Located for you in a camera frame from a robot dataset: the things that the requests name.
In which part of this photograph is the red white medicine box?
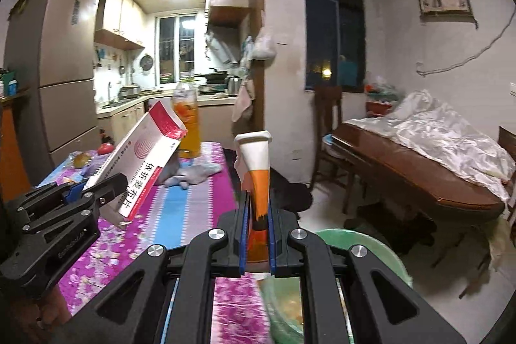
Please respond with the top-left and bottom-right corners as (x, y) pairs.
(85, 100), (186, 229)

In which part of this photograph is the wall cable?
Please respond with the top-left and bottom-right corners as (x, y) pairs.
(414, 7), (516, 77)

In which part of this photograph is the dark wooden dining table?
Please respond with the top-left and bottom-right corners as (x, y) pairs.
(332, 123), (505, 224)

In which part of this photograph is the person left hand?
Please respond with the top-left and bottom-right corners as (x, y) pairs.
(8, 285), (72, 343)

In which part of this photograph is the hanging white plastic bag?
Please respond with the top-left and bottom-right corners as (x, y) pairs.
(252, 26), (277, 61)

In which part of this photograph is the grey glove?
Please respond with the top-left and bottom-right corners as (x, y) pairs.
(155, 156), (222, 190)

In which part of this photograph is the black cloth on floor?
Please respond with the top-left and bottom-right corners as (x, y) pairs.
(223, 147), (315, 214)

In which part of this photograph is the pink hanging towel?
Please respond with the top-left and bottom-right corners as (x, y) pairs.
(232, 78), (255, 122)

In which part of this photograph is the bread bun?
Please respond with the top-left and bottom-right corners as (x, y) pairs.
(73, 152), (92, 169)

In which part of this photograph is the purple floral tablecloth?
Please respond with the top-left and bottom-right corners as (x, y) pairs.
(59, 142), (271, 343)

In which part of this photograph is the red apple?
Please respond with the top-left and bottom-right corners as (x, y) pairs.
(97, 142), (114, 155)

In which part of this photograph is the white plastic sheet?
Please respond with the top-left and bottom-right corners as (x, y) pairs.
(347, 90), (515, 203)

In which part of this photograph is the orange white paper bag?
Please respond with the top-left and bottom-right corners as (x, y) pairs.
(234, 130), (272, 264)

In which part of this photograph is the orange wooden cabinet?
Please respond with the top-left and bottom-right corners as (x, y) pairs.
(1, 91), (31, 201)

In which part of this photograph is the orange juice bottle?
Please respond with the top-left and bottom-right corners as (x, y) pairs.
(172, 81), (201, 159)

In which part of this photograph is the kitchen window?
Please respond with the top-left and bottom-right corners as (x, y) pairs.
(156, 15), (196, 85)

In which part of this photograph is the dark window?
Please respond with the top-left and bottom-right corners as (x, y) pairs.
(305, 0), (366, 93)

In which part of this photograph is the wooden chair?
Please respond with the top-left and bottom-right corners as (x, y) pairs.
(310, 85), (355, 214)

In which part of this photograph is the grey refrigerator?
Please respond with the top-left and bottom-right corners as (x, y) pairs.
(4, 0), (100, 185)

